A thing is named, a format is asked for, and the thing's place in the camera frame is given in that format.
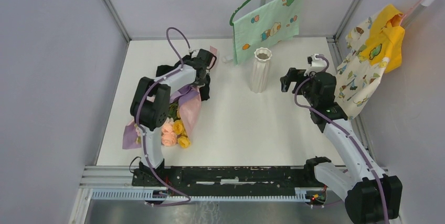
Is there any black cloth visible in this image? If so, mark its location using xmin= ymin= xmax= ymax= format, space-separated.
xmin=156 ymin=62 xmax=211 ymax=101

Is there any pink purple flower bouquet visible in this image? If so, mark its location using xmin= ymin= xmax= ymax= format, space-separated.
xmin=122 ymin=46 xmax=218 ymax=150

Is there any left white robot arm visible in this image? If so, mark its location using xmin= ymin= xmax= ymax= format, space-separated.
xmin=130 ymin=49 xmax=217 ymax=186

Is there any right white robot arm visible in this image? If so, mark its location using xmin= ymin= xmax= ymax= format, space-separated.
xmin=280 ymin=68 xmax=402 ymax=223

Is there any white ribbed vase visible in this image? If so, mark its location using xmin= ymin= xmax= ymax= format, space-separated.
xmin=250 ymin=47 xmax=272 ymax=93

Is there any green cartoon print towel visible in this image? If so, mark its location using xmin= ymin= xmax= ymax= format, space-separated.
xmin=233 ymin=0 xmax=303 ymax=65

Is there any yellow cartoon print shirt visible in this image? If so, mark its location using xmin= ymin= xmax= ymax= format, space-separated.
xmin=334 ymin=4 xmax=405 ymax=120

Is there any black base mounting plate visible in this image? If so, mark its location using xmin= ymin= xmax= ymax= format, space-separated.
xmin=130 ymin=165 xmax=327 ymax=198

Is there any small circuit board with LED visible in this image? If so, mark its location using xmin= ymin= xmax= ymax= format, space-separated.
xmin=310 ymin=194 xmax=324 ymax=205

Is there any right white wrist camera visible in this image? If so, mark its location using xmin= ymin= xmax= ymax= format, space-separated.
xmin=305 ymin=54 xmax=330 ymax=76

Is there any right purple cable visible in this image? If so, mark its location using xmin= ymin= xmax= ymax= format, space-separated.
xmin=294 ymin=55 xmax=391 ymax=224

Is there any white slotted cable duct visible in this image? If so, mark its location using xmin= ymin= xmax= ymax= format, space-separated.
xmin=91 ymin=188 xmax=327 ymax=202

